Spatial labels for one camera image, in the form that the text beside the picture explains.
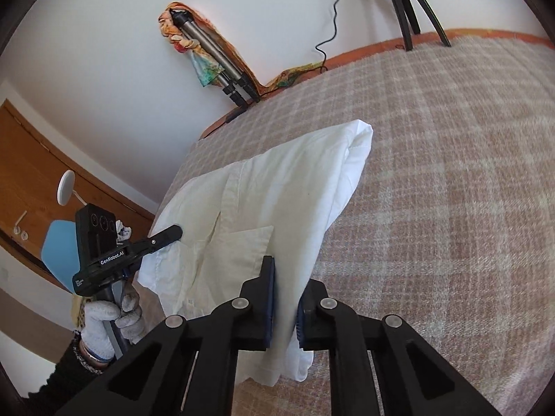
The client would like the black cable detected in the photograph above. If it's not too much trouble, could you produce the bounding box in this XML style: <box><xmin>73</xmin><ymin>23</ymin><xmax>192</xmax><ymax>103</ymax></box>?
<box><xmin>314</xmin><ymin>0</ymin><xmax>348</xmax><ymax>70</ymax></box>

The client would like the person's left forearm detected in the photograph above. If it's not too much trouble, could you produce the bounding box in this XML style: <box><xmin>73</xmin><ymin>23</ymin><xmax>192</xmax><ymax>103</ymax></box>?
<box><xmin>26</xmin><ymin>333</ymin><xmax>118</xmax><ymax>416</ymax></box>

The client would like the white clip lamp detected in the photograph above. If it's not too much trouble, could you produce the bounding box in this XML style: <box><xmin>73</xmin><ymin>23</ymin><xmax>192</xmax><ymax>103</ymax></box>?
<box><xmin>58</xmin><ymin>171</ymin><xmax>131</xmax><ymax>243</ymax></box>

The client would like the wooden wardrobe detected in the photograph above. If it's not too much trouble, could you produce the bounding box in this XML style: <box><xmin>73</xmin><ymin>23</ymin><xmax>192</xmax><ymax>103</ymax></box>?
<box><xmin>0</xmin><ymin>99</ymin><xmax>157</xmax><ymax>291</ymax></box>

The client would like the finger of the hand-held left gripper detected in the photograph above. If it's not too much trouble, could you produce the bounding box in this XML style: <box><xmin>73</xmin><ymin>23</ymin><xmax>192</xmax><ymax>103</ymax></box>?
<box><xmin>128</xmin><ymin>224</ymin><xmax>183</xmax><ymax>261</ymax></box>

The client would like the orange patterned cloth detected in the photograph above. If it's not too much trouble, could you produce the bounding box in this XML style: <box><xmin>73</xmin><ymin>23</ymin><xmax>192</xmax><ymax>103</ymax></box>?
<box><xmin>186</xmin><ymin>4</ymin><xmax>326</xmax><ymax>96</ymax></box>

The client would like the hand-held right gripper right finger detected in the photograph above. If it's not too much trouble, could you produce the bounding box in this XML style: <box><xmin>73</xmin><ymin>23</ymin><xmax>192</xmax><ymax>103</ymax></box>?
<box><xmin>295</xmin><ymin>279</ymin><xmax>499</xmax><ymax>416</ymax></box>

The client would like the leopard print cloth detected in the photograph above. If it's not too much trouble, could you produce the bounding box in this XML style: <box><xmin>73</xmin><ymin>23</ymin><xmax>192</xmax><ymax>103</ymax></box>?
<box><xmin>71</xmin><ymin>299</ymin><xmax>88</xmax><ymax>327</ymax></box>

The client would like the white shirt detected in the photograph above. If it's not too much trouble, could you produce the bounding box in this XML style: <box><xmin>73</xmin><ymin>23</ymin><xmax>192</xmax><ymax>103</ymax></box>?
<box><xmin>138</xmin><ymin>119</ymin><xmax>374</xmax><ymax>387</ymax></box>

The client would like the grey folded tripod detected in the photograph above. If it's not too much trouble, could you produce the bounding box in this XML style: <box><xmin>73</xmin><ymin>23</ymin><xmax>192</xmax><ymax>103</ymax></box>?
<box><xmin>169</xmin><ymin>9</ymin><xmax>261</xmax><ymax>107</ymax></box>

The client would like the beige plaid blanket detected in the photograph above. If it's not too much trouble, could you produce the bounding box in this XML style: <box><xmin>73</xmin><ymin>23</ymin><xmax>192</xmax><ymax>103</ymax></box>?
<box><xmin>162</xmin><ymin>35</ymin><xmax>555</xmax><ymax>416</ymax></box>

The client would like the blue chair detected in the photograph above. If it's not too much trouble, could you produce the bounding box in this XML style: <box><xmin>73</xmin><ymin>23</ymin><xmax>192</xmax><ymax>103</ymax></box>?
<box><xmin>41</xmin><ymin>220</ymin><xmax>94</xmax><ymax>293</ymax></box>

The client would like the person's left hand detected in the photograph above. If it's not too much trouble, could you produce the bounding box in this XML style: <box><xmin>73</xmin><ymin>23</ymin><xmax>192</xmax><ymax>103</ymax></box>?
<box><xmin>80</xmin><ymin>284</ymin><xmax>145</xmax><ymax>362</ymax></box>

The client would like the beaded bracelet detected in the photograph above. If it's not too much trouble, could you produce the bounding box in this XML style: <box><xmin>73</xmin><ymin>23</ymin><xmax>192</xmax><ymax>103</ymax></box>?
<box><xmin>71</xmin><ymin>331</ymin><xmax>116</xmax><ymax>375</ymax></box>

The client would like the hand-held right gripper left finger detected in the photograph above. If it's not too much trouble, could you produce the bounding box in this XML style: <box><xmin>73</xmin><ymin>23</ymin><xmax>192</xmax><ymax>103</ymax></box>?
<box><xmin>56</xmin><ymin>255</ymin><xmax>276</xmax><ymax>416</ymax></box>

